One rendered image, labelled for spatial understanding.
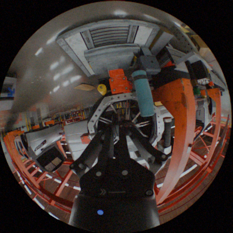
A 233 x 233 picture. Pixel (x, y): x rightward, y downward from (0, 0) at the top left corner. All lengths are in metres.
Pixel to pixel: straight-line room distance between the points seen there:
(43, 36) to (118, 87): 0.76
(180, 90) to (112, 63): 0.63
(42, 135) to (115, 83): 2.52
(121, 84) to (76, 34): 0.53
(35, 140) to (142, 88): 2.69
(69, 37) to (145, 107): 0.72
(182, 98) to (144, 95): 0.35
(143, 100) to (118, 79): 0.23
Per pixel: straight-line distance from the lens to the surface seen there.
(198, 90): 0.50
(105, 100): 0.49
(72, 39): 0.71
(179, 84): 0.65
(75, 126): 1.05
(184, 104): 0.64
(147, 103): 0.40
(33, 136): 2.68
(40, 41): 0.82
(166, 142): 0.41
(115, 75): 0.53
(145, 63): 0.70
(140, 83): 0.42
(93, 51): 0.73
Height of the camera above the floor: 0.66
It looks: 7 degrees up
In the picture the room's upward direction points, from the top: 169 degrees clockwise
